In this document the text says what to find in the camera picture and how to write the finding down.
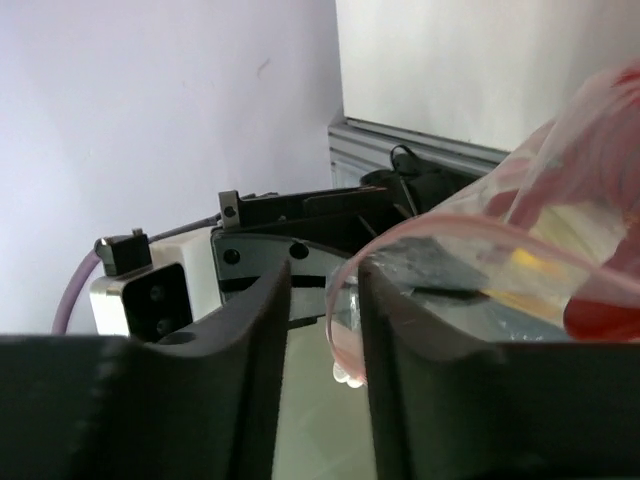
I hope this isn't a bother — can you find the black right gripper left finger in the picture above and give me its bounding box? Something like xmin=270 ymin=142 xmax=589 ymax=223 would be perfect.
xmin=1 ymin=262 xmax=291 ymax=479

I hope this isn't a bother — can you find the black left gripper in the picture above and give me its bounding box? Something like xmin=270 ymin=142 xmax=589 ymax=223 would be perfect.
xmin=211 ymin=186 xmax=409 ymax=328

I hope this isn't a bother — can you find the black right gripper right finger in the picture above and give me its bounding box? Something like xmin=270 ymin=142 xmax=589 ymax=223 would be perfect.
xmin=358 ymin=262 xmax=639 ymax=479

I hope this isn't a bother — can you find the yellow lemon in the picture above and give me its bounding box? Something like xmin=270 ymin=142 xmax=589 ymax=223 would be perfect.
xmin=510 ymin=248 xmax=555 ymax=274

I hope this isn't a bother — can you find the clear zip top bag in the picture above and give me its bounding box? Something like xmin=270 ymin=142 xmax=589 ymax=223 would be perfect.
xmin=326 ymin=61 xmax=639 ymax=388

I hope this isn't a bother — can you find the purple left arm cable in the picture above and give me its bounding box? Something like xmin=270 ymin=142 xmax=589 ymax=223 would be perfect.
xmin=52 ymin=212 xmax=224 ymax=334

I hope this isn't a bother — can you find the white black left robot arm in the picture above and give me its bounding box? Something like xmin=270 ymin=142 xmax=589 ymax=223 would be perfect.
xmin=211 ymin=145 xmax=473 ymax=328

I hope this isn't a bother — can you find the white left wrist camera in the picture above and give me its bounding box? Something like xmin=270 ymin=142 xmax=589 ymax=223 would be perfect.
xmin=90 ymin=227 xmax=221 ymax=342

